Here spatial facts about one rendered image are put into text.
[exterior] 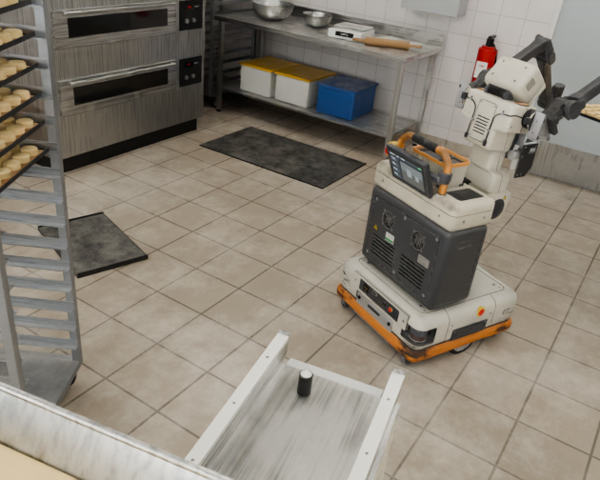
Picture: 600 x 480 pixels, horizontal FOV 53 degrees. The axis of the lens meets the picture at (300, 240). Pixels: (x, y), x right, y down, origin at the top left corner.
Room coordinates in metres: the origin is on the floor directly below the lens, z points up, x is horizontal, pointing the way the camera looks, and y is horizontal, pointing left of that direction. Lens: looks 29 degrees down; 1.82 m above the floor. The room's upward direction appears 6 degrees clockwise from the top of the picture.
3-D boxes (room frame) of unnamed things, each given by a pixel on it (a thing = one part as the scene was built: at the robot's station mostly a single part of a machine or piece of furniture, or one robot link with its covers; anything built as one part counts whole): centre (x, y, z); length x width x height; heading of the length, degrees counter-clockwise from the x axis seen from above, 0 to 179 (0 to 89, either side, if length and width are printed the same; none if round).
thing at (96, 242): (2.96, 1.19, 0.02); 0.60 x 0.40 x 0.03; 42
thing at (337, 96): (5.34, -0.27, 0.36); 0.46 x 0.38 x 0.26; 151
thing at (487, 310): (2.58, -0.66, 0.16); 0.67 x 0.64 x 0.25; 124
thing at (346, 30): (5.32, -0.24, 0.92); 0.32 x 0.30 x 0.09; 157
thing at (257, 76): (5.76, 0.46, 0.36); 0.46 x 0.38 x 0.26; 148
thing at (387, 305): (2.38, -0.40, 0.23); 0.41 x 0.02 x 0.08; 34
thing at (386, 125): (5.49, -0.01, 0.49); 1.90 x 0.72 x 0.98; 60
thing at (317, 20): (5.65, 0.07, 0.93); 0.27 x 0.27 x 0.10
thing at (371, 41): (5.05, -0.52, 0.91); 0.56 x 0.06 x 0.06; 88
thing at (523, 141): (2.74, -0.91, 0.93); 0.28 x 0.16 x 0.22; 34
